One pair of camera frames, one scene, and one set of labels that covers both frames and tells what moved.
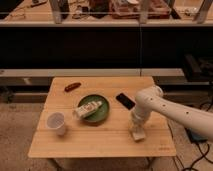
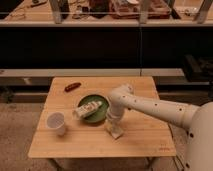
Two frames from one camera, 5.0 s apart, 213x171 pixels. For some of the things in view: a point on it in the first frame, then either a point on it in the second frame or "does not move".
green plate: (100, 113) does not move
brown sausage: (72, 86) does not move
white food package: (84, 109) does not move
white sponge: (138, 136) → (115, 131)
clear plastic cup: (56, 121) does not move
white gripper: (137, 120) → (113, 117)
